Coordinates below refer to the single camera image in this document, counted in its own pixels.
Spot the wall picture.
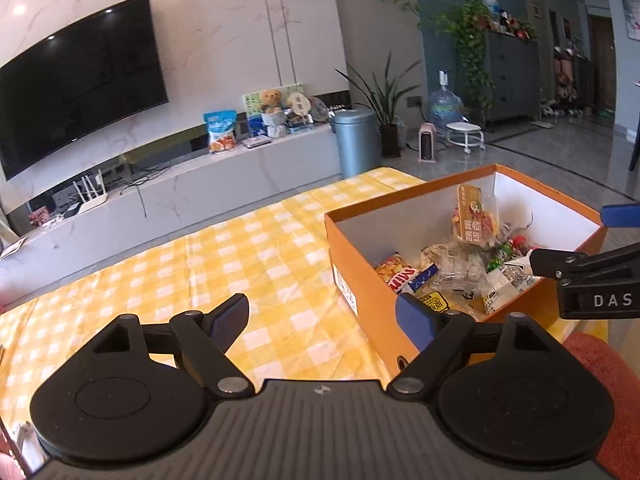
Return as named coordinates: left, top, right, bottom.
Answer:
left=621, top=0, right=640, bottom=41

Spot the green sausage stick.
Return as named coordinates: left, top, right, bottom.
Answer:
left=486, top=241, right=515, bottom=275

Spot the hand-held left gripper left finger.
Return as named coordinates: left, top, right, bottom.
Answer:
left=90, top=292, right=251, bottom=396

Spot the trailing green plant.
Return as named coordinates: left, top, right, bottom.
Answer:
left=435, top=0, right=501, bottom=111

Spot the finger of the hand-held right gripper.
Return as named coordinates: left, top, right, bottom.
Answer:
left=601, top=203, right=640, bottom=229
left=529, top=242, right=640, bottom=281

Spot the black cable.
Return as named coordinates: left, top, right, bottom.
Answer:
left=120, top=167, right=171, bottom=218

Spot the red chair cushion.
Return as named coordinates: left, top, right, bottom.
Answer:
left=565, top=331, right=640, bottom=480

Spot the yellow label waffle packet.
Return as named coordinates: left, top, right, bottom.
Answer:
left=419, top=290, right=453, bottom=315

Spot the row of small toys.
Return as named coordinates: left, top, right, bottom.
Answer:
left=482, top=0, right=538, bottom=41

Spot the grey drawer cabinet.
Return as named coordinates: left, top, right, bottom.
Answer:
left=482, top=27, right=541, bottom=128

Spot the long leaf potted plant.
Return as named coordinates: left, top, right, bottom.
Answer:
left=336, top=52, right=423, bottom=158

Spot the blue grey trash can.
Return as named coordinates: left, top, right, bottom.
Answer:
left=332, top=107, right=381, bottom=180

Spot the yellow checked tablecloth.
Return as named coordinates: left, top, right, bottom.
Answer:
left=0, top=165, right=608, bottom=461

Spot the clear bag of assorted cookies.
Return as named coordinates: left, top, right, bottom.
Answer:
left=449, top=192, right=502, bottom=252

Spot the brown teddy bear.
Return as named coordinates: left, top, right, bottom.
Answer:
left=257, top=89, right=287, bottom=138

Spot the beige round hand fan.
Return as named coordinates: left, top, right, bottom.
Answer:
left=285, top=91, right=313, bottom=126

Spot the white round stool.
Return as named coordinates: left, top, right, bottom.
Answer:
left=446, top=121, right=486, bottom=157

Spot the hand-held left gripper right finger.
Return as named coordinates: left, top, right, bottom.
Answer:
left=387, top=292, right=558, bottom=398

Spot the decorative round plate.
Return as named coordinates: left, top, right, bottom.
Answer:
left=307, top=97, right=331, bottom=123

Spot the water jug with pump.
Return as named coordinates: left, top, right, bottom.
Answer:
left=429, top=71, right=466, bottom=128

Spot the white marble television console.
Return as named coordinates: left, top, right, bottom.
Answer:
left=0, top=92, right=351, bottom=306

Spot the white router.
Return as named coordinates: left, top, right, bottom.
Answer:
left=72, top=170, right=111, bottom=213

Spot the orange chips packet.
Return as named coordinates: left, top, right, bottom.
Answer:
left=375, top=253, right=419, bottom=295

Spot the clear packet of white candies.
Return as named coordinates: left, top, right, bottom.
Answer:
left=422, top=242, right=488, bottom=293

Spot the white noodle packet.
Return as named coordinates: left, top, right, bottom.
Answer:
left=487, top=255, right=543, bottom=296

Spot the small pink heater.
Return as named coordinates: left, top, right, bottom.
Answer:
left=417, top=122, right=438, bottom=165

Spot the black curved television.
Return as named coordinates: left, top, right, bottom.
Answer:
left=0, top=0, right=168, bottom=182

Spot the orange cardboard box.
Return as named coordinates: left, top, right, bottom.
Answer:
left=324, top=164, right=616, bottom=373

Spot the small blue snack packet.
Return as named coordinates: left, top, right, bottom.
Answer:
left=407, top=262, right=441, bottom=292

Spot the green picture card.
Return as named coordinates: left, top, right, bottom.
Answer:
left=242, top=82, right=306, bottom=133

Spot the blue snack bag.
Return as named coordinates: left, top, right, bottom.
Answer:
left=202, top=110, right=238, bottom=155

